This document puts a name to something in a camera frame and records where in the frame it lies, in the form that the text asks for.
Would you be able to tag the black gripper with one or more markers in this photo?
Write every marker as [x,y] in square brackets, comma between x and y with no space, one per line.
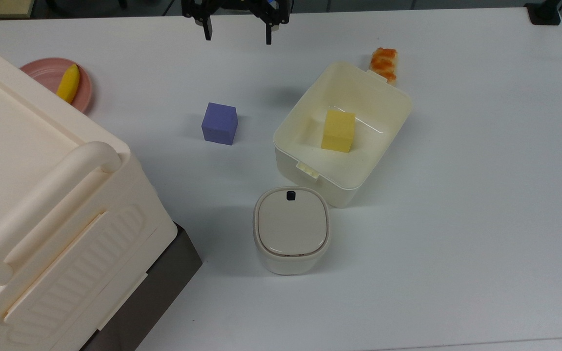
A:
[234,5]

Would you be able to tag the orange toy bread piece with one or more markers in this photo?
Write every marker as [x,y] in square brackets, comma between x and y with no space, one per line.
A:
[384,62]

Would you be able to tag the yellow toy banana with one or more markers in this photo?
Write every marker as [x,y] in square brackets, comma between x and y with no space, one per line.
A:
[68,84]

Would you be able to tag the large cream storage box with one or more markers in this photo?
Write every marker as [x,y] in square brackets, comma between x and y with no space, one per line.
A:
[42,204]

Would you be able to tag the small cream lidded bin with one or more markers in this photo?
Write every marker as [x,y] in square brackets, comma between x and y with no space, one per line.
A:
[291,229]

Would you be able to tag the yellow foam block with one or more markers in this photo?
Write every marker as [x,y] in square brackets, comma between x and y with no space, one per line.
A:
[338,130]

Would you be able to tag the cream open plastic box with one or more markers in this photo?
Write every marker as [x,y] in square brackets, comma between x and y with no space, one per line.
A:
[359,102]

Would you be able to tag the black table clamp mount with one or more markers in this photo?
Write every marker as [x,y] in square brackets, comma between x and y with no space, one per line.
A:
[544,12]

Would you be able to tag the purple cube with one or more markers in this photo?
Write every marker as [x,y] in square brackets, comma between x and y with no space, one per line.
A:
[219,123]

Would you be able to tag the pink plate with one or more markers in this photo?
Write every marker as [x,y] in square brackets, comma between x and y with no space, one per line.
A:
[47,73]

